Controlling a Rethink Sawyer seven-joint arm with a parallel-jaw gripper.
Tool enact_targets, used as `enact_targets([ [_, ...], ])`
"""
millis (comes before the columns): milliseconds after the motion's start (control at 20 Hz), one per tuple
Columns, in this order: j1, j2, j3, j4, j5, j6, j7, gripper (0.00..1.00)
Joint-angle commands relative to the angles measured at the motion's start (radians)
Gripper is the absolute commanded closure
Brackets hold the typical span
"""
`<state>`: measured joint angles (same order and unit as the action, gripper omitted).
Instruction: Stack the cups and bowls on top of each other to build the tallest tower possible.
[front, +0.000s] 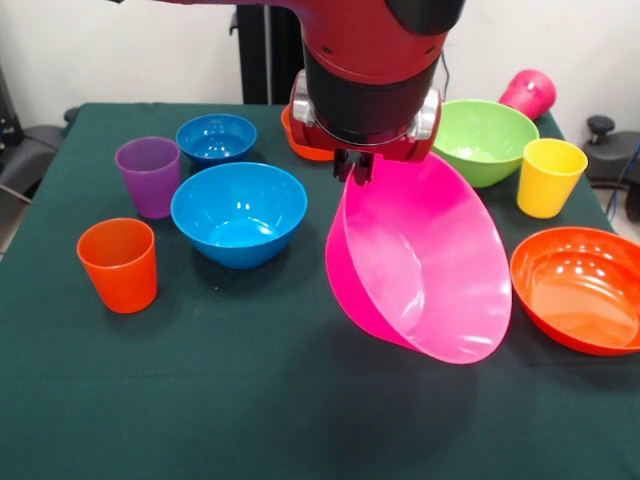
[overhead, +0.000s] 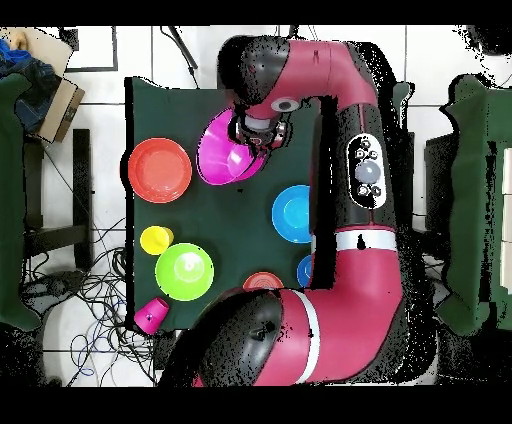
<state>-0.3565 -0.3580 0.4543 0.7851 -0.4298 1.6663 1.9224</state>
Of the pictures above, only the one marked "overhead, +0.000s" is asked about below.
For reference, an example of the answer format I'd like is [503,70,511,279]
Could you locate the large pink bowl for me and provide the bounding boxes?
[195,107,270,186]

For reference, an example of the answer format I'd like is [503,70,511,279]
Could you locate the large shallow orange bowl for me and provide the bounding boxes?
[127,137,194,204]

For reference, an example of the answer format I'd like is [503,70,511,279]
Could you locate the green bowl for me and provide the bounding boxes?
[154,242,216,302]

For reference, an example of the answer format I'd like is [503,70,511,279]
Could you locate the light blue bowl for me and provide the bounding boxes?
[271,184,312,244]

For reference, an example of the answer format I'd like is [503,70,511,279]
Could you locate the dark green table cloth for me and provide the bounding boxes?
[124,75,416,333]

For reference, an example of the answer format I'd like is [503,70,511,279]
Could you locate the small dark blue bowl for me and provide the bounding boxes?
[296,254,314,289]

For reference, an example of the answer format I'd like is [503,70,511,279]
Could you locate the small orange bowl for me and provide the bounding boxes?
[242,271,286,292]

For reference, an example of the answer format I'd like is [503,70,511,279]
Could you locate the yellow cup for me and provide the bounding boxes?
[139,225,176,256]

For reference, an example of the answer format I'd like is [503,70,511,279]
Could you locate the black box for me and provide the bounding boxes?
[423,132,457,234]

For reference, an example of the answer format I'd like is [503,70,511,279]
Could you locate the pink cup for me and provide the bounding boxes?
[132,296,171,336]

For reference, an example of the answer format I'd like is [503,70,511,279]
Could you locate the green cloth covered table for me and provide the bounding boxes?
[434,73,512,338]
[0,72,42,332]

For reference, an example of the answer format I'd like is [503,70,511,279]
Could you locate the beige board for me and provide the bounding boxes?
[9,26,74,78]

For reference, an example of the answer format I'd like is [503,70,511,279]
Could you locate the white boxes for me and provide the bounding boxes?
[500,146,512,296]

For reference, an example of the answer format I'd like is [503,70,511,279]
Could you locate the black camera tripod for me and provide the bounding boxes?
[159,25,300,90]

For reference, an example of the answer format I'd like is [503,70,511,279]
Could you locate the black stool frame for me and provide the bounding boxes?
[22,128,94,274]

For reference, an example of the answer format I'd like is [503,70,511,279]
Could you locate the black floor frame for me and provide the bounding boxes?
[58,25,120,74]

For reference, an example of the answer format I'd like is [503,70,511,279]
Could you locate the tangle of black cables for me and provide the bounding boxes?
[23,215,161,387]

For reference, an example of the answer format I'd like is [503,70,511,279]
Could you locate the black pedestal leg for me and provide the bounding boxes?
[18,270,86,307]

